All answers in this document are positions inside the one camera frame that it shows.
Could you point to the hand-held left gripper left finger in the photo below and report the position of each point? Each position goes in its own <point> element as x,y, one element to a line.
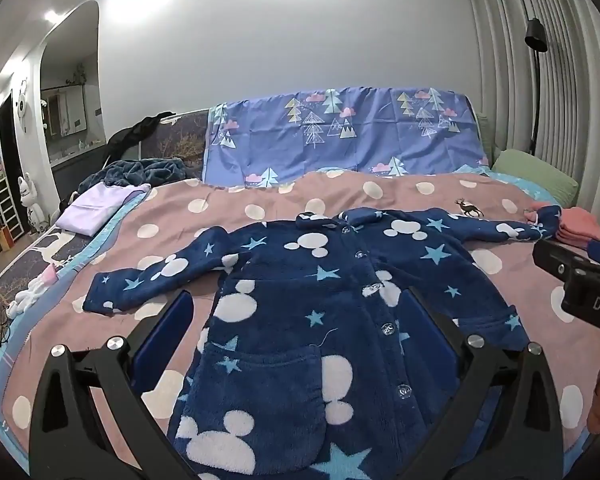
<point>166,332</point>

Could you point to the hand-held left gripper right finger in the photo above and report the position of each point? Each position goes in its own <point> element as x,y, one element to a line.
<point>430,325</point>

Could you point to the navy fleece star pajama top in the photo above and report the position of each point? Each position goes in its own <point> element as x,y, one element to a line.
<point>290,320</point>

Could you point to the folded salmon pink cloth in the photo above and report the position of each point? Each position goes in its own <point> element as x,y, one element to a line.
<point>580,225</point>

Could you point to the green pillow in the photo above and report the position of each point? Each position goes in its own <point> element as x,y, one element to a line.
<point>535,172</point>

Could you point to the pink polka dot blanket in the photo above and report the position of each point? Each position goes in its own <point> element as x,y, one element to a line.
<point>220,210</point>

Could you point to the white plush toy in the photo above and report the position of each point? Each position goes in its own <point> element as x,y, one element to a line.
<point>32,292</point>

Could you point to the folded lavender cloth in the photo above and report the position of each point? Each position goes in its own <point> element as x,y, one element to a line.
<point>92,205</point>

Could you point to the dark floral bedsheet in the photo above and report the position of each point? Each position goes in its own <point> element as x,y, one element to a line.
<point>30,260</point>

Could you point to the dark blue fleece blanket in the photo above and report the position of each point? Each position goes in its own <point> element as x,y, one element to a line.
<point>140,170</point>

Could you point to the brown paper bag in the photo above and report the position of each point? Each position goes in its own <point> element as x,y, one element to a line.
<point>5,240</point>

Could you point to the white bear figure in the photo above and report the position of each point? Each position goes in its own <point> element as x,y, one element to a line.
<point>32,202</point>

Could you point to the blue tree print sheet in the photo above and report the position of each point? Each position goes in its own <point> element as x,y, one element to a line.
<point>360,145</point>

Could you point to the white shelf rack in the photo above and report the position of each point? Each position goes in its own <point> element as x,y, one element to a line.
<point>7,210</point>

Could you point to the black garment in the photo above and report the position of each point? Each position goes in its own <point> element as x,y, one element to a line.
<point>130,135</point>

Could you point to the black floor lamp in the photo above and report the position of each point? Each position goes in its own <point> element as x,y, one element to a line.
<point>536,40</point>

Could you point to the mirror cabinet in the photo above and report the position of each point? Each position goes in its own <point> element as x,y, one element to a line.
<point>67,110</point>

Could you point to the grey pleated curtain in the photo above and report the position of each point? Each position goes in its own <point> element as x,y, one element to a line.
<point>540,0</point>

